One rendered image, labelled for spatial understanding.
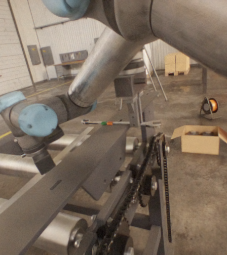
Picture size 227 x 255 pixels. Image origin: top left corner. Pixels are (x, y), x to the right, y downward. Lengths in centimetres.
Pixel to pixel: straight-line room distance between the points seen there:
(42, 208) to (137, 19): 30
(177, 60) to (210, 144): 598
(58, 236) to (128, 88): 47
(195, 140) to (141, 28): 255
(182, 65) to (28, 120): 803
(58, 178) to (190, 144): 240
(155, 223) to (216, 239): 57
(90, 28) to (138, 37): 1167
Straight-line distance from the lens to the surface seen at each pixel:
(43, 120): 49
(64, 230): 69
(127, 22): 18
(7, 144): 153
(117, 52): 39
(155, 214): 136
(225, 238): 186
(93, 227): 66
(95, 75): 44
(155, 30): 18
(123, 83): 51
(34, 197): 40
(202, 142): 271
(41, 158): 62
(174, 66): 841
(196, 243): 179
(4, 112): 60
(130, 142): 109
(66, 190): 39
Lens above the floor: 139
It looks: 22 degrees down
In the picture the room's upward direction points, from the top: 9 degrees counter-clockwise
